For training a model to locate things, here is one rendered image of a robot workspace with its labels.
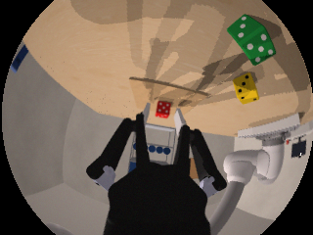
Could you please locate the yellow die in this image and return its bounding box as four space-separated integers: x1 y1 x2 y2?
233 72 259 104

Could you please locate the red die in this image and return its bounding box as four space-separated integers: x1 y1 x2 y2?
156 101 171 118

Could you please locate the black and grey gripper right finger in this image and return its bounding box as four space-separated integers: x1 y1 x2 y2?
171 108 227 200

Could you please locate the tan square mat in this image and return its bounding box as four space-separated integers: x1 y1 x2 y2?
129 77 207 115

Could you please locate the green die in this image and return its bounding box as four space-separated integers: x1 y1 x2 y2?
227 14 276 66

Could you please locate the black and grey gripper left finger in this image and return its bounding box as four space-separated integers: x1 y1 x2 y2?
86 103 156 198

